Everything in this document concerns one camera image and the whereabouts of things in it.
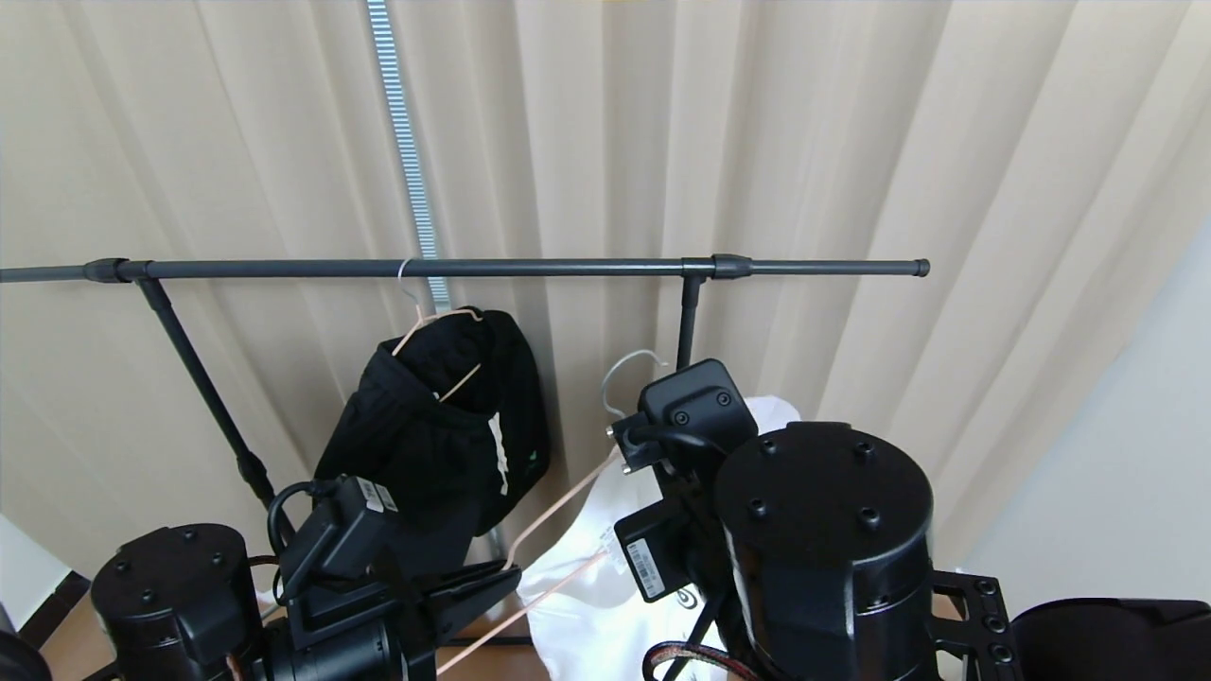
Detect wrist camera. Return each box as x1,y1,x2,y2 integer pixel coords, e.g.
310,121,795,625
610,358,760,476
279,475,400,606

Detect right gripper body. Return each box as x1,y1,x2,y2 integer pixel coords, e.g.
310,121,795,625
613,495,731,604

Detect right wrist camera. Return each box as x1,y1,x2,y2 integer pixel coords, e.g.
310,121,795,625
610,358,760,476

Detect white printed T-shirt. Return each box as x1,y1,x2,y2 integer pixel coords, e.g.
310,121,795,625
516,393,805,681

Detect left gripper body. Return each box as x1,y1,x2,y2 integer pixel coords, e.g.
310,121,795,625
254,566,448,681

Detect black clothes rack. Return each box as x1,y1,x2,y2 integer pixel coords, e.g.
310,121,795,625
0,253,931,650

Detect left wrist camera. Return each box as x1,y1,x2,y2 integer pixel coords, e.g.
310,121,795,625
279,475,400,606

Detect pink clothes hanger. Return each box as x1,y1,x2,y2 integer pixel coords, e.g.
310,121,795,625
391,257,485,405
433,348,669,674

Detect beige curtain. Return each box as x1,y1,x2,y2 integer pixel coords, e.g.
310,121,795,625
0,0,1211,580

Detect black shorts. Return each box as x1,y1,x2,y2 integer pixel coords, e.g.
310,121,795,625
312,307,552,587

